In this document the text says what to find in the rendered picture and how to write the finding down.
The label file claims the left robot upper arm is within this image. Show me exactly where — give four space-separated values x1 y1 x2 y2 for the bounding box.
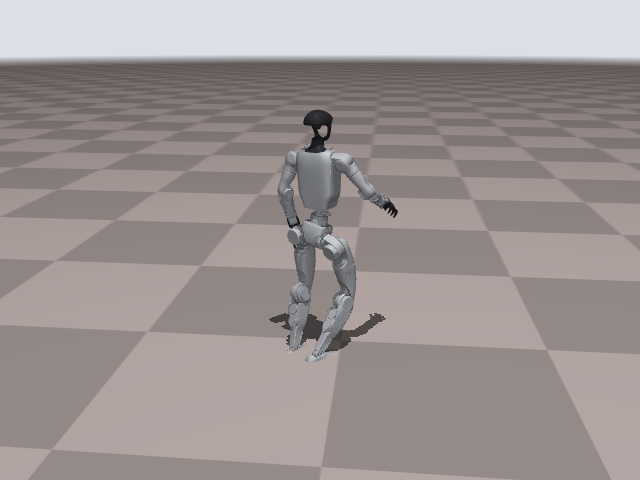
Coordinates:
278 150 299 199

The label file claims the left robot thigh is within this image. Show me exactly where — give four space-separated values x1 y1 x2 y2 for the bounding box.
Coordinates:
287 224 316 302

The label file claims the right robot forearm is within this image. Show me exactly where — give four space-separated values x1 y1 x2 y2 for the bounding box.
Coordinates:
368 183 389 209

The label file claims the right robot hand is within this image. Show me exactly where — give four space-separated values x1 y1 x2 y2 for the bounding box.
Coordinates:
383 198 398 218

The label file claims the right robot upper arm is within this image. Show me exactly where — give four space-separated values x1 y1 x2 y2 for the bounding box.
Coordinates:
331 152 376 200

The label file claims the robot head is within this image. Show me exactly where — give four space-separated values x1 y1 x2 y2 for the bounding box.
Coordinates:
303 110 333 153

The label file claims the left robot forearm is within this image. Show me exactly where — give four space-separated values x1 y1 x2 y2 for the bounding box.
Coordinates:
279 195 298 226

